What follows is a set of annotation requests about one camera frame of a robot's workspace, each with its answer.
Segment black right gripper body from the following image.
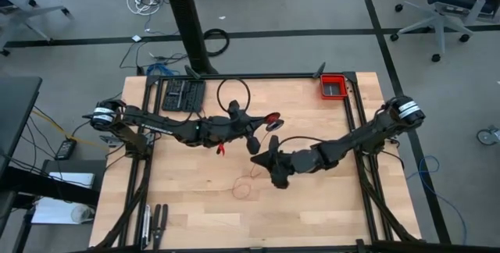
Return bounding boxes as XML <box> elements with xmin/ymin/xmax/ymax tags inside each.
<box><xmin>267</xmin><ymin>135</ymin><xmax>317</xmax><ymax>190</ymax></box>

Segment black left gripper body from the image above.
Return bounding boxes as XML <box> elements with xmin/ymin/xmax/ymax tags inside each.
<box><xmin>202</xmin><ymin>100</ymin><xmax>262</xmax><ymax>155</ymax></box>

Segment thin red wire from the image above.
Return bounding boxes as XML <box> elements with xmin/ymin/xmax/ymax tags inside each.
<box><xmin>230</xmin><ymin>114</ymin><xmax>282</xmax><ymax>201</ymax></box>

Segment black control box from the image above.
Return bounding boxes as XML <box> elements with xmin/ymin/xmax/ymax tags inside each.
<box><xmin>161</xmin><ymin>78</ymin><xmax>207</xmax><ymax>113</ymax></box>

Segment red collapsible bin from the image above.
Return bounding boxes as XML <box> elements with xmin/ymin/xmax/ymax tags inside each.
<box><xmin>320</xmin><ymin>73</ymin><xmax>349</xmax><ymax>101</ymax></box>

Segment black tower fan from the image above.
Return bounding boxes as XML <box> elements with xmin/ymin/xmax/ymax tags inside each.
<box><xmin>161</xmin><ymin>0</ymin><xmax>219</xmax><ymax>76</ymax></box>

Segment silver hand tool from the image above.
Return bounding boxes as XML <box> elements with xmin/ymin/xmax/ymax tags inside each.
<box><xmin>140</xmin><ymin>205</ymin><xmax>153</xmax><ymax>249</ymax></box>

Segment black power adapter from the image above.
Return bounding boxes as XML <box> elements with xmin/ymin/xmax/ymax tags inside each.
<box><xmin>54</xmin><ymin>138</ymin><xmax>78</xmax><ymax>162</ymax></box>

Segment white flat device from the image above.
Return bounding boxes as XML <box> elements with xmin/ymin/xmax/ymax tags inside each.
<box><xmin>48</xmin><ymin>171</ymin><xmax>96</xmax><ymax>191</ymax></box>

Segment clear plastic cup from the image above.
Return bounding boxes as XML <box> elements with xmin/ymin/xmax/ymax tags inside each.
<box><xmin>70</xmin><ymin>205</ymin><xmax>96</xmax><ymax>224</ymax></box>

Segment white board sheet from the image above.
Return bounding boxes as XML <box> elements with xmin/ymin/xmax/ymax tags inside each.
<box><xmin>30</xmin><ymin>196</ymin><xmax>97</xmax><ymax>226</ymax></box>

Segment grey caster wheel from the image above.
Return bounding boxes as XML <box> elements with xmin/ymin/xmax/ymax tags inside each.
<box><xmin>476</xmin><ymin>125</ymin><xmax>500</xmax><ymax>147</ymax></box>

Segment black desk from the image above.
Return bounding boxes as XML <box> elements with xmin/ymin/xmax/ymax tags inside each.
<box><xmin>0</xmin><ymin>75</ymin><xmax>44</xmax><ymax>178</ymax></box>

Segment grey office chair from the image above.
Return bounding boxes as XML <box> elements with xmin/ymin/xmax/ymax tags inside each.
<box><xmin>0</xmin><ymin>0</ymin><xmax>75</xmax><ymax>57</ymax></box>

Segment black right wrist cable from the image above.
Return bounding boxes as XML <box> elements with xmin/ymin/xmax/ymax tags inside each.
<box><xmin>277</xmin><ymin>135</ymin><xmax>326</xmax><ymax>148</ymax></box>

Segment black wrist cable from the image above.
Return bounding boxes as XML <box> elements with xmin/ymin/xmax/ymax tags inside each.
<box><xmin>277</xmin><ymin>135</ymin><xmax>326</xmax><ymax>148</ymax></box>
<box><xmin>216</xmin><ymin>77</ymin><xmax>252</xmax><ymax>116</ymax></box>

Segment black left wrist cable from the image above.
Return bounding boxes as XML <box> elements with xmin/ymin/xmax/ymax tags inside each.
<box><xmin>216</xmin><ymin>77</ymin><xmax>252</xmax><ymax>116</ymax></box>

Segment black frame bracket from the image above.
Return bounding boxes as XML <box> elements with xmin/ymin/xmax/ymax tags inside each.
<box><xmin>184</xmin><ymin>64</ymin><xmax>203</xmax><ymax>80</ymax></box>
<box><xmin>312</xmin><ymin>62</ymin><xmax>327</xmax><ymax>80</ymax></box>

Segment black coiled floor cable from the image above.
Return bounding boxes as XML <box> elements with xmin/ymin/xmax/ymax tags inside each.
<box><xmin>202</xmin><ymin>27</ymin><xmax>231</xmax><ymax>57</ymax></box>

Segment blue cable bundle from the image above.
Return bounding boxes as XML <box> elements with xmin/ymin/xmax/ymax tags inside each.
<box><xmin>145</xmin><ymin>62</ymin><xmax>176</xmax><ymax>77</ymax></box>

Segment black-handled pliers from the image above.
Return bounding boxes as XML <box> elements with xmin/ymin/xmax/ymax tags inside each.
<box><xmin>151</xmin><ymin>203</ymin><xmax>170</xmax><ymax>251</ymax></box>

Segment blue floor cable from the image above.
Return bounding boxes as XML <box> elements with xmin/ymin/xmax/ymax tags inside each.
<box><xmin>405</xmin><ymin>155</ymin><xmax>468</xmax><ymax>245</ymax></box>

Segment yellow floor cable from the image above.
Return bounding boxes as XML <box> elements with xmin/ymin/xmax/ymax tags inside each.
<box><xmin>32</xmin><ymin>108</ymin><xmax>111</xmax><ymax>153</ymax></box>

